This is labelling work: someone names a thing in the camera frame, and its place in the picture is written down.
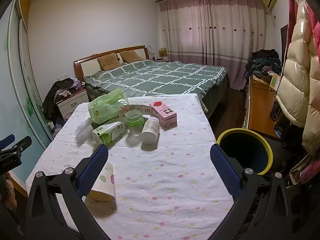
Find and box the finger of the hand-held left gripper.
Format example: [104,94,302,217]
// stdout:
[0,134,15,148]
[9,136,32,157]

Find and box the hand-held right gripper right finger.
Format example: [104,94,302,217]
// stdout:
[209,144,294,240]

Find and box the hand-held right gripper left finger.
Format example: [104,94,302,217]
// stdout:
[25,144,110,240]

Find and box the white paper cup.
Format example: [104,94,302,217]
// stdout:
[84,161,116,202]

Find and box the dark bin with yellow rim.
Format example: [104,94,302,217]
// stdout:
[216,128,273,175]

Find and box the white plastic cup container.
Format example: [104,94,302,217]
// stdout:
[88,88,129,124]

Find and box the clear container with green lid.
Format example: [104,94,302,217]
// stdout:
[125,110,144,137]

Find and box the white pill bottle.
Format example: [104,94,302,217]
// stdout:
[140,117,160,145]

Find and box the white printed paper strip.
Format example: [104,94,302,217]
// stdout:
[127,104,153,117]

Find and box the pink milk carton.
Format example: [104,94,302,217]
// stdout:
[149,100,177,127]

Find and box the person's left forearm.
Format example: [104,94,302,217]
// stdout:
[0,176,17,212]

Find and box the sliding wardrobe door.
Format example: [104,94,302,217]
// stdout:
[0,0,54,185]

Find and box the pile of dark clothes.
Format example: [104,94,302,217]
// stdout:
[42,78,87,128]

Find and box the white floral tablecloth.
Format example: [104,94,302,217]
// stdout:
[25,93,250,240]

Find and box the white nightstand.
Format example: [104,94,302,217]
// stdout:
[56,88,90,117]

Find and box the wooden desk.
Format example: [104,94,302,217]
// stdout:
[242,76,283,138]

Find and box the pink quilted garment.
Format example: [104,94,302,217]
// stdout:
[287,152,320,188]

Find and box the wooden bed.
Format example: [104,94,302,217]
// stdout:
[73,45,230,119]

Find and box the green card box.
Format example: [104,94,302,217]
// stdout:
[271,74,282,90]

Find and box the brown bear pillow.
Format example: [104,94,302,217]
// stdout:
[97,53,122,71]
[119,50,144,64]

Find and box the green checked duvet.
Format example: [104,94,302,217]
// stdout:
[83,60,228,107]

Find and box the cream puffer coat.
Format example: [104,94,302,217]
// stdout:
[276,0,320,155]

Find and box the heap of clothes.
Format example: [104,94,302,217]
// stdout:
[245,49,283,80]

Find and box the black television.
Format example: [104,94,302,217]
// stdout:
[280,24,289,65]

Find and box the pink beige curtain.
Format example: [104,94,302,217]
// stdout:
[157,0,265,90]

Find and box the red coat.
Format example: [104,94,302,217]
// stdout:
[287,0,320,63]

